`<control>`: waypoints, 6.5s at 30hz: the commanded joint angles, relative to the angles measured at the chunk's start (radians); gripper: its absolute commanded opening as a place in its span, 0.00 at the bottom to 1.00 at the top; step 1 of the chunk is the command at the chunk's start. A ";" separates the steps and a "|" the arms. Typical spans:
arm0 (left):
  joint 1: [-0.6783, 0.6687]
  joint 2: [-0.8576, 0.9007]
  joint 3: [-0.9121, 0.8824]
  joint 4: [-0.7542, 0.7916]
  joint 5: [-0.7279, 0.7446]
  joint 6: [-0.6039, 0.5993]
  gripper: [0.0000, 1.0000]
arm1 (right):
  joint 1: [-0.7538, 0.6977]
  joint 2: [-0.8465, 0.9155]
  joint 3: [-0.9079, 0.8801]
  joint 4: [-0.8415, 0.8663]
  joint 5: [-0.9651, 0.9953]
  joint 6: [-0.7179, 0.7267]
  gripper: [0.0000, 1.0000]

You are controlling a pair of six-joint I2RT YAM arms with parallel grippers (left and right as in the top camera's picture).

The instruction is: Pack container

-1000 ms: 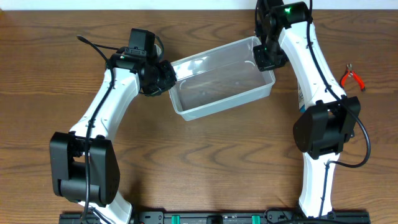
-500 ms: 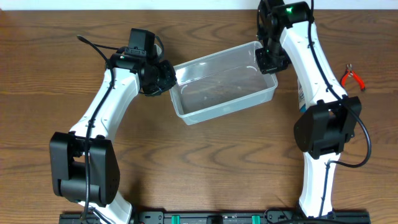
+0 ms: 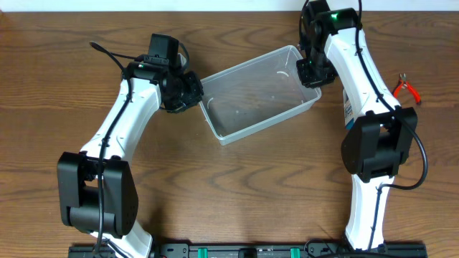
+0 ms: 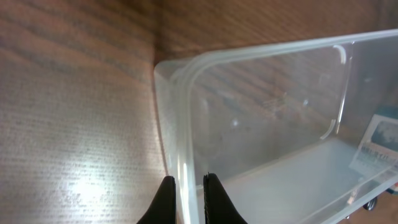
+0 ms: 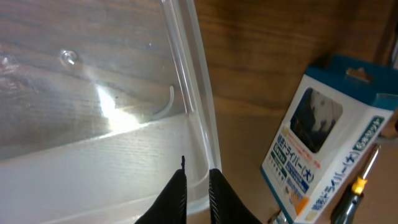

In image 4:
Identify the white blue product box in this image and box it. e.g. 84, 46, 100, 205
349, 106, 397, 184

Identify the clear plastic container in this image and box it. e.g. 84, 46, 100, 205
154, 29, 397, 223

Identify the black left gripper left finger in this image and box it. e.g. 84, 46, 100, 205
137, 175, 176, 224

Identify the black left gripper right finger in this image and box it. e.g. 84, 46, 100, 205
203, 173, 247, 224

